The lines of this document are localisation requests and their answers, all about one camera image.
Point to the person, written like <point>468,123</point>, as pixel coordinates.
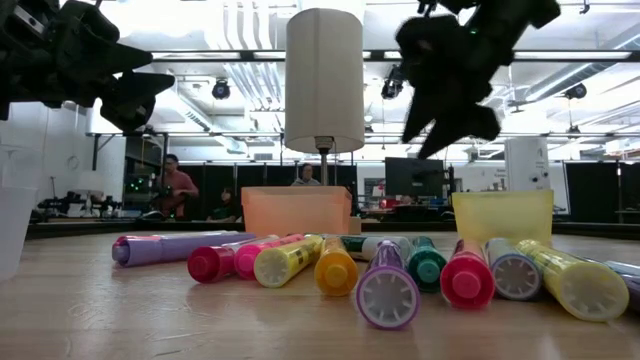
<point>177,190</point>
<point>225,210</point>
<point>306,176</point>

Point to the orange-yellow highlighter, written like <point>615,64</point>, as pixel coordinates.
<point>336,272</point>

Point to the yellow plastic bin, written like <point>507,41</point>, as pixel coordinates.
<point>502,215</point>

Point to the white cylindrical cup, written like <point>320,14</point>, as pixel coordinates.
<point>325,80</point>

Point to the clear plastic bin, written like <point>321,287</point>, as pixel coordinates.
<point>15,225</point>

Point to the black metal table frame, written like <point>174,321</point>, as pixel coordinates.
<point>150,226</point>

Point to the black background robot arm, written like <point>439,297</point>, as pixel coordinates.
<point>65,202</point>

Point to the black partition panel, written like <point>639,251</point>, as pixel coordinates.
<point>215,175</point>
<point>595,192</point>

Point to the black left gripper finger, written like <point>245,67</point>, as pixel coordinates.
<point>132,100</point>
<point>85,45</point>

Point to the black monitor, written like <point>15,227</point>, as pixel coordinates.
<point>414,177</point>

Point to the dark red fat marker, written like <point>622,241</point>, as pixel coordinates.
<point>210,264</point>

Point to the lavender highlighter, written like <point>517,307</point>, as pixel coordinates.
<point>175,247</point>

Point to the yellow highlighter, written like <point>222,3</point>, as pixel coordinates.
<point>590,292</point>
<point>280,265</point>

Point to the dark storage shelf rack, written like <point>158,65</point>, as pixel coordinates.
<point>145,175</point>

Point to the red highlighter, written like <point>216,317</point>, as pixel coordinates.
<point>467,282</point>

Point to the orange plastic bin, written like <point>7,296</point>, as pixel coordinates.
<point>295,210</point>

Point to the black ceiling spotlight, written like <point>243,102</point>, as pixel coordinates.
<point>576,91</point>
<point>391,86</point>
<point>220,90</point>

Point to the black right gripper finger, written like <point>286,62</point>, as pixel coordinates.
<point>465,125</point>
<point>425,117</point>

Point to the blue highlighter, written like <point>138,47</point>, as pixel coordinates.
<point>515,275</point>

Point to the white cylindrical appliance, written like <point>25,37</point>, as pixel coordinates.
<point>525,165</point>

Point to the pink white fat marker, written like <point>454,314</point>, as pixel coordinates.
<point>137,236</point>

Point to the teal highlighter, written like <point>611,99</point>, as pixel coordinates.
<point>427,267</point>

